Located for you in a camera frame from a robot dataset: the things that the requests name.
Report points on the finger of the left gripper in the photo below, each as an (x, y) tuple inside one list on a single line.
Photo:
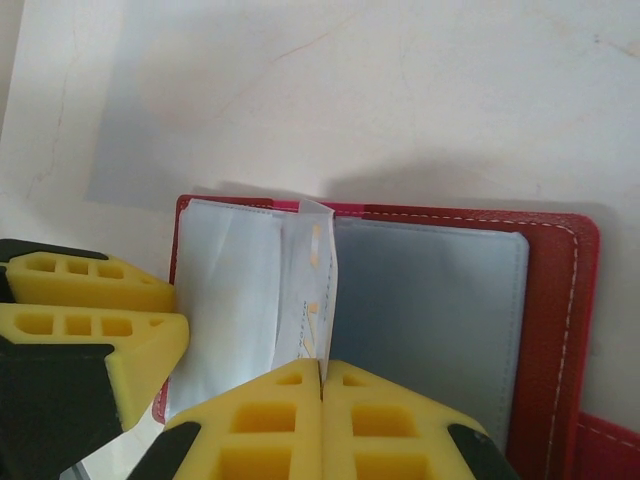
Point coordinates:
[(160, 340), (145, 295)]

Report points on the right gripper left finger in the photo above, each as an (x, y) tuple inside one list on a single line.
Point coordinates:
[(305, 440)]

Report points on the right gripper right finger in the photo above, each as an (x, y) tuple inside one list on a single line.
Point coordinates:
[(337, 440)]

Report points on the red leather card holder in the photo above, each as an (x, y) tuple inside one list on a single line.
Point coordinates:
[(550, 300)]

